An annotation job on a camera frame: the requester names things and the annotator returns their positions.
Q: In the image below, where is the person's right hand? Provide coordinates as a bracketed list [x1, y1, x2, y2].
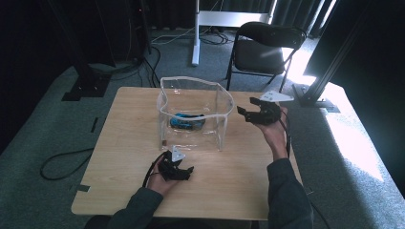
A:
[253, 106, 290, 162]

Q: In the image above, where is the black aluminium profile stand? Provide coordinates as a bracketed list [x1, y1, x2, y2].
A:
[291, 0, 380, 115]

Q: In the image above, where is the white floor cable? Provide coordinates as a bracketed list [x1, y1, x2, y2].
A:
[150, 26, 196, 46]

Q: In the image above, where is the white metal desk frame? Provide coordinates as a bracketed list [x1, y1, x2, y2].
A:
[191, 0, 279, 68]

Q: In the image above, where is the hand-held gripper cable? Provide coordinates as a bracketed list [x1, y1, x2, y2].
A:
[279, 109, 293, 160]
[141, 151, 169, 189]

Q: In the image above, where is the black stand with base plate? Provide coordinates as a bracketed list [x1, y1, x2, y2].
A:
[47, 0, 113, 102]

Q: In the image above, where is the clear plastic storage box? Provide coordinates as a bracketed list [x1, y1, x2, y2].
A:
[156, 75, 236, 153]

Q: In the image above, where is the left hand-held gripper cable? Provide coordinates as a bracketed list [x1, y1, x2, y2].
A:
[141, 151, 169, 189]

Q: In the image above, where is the black folding chair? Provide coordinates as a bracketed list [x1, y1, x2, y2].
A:
[224, 21, 309, 100]

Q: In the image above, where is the right hand-held gripper cable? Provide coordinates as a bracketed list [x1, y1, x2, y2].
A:
[279, 109, 293, 160]

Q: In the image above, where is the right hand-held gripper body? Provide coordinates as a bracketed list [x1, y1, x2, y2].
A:
[254, 90, 295, 126]

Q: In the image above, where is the blue toy car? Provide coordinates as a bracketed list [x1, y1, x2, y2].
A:
[169, 112, 206, 131]

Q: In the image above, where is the person's left hand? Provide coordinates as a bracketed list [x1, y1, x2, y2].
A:
[146, 158, 180, 197]

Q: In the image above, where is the bundle of black floor cables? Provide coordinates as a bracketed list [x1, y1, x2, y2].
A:
[88, 44, 164, 89]

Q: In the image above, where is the black looped floor cable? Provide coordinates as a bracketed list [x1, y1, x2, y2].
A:
[39, 147, 96, 181]

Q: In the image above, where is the dark curtain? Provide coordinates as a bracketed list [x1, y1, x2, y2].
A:
[271, 0, 337, 40]

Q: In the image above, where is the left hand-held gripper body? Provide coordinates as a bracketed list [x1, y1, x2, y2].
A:
[157, 145, 187, 182]

